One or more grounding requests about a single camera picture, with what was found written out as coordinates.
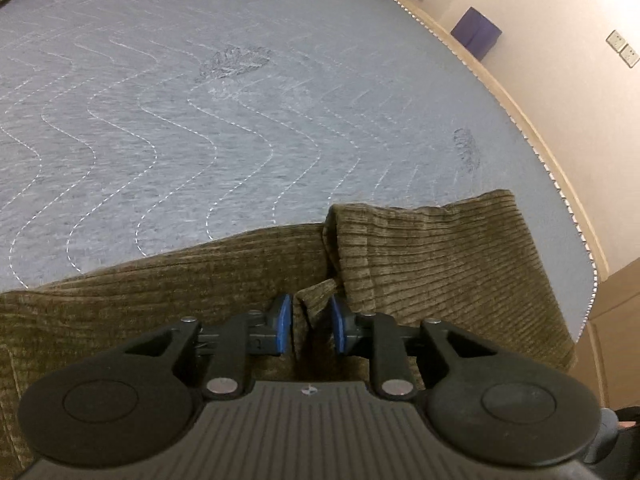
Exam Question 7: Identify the purple box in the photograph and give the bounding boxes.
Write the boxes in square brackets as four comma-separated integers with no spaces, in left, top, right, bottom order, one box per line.
[451,6,503,61]

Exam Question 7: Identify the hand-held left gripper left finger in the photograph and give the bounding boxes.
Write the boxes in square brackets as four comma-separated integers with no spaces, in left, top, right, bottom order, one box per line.
[119,293,294,402]

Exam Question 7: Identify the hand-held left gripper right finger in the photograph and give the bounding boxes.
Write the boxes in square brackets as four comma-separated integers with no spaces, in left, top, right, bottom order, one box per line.
[330,294,496,402]

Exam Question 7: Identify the cardboard box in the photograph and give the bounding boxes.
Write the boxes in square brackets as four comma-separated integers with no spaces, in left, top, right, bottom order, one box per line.
[582,257,640,413]

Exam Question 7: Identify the olive corduroy pants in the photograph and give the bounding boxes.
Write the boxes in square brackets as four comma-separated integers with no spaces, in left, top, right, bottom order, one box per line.
[0,189,577,467]

